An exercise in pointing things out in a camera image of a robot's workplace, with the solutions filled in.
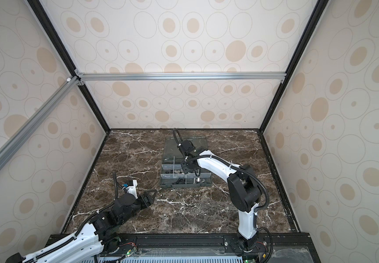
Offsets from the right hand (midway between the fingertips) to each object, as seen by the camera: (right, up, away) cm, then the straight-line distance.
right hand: (189, 166), depth 92 cm
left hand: (-15, -11, -12) cm, 22 cm away
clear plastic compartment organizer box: (-9, -4, +1) cm, 10 cm away
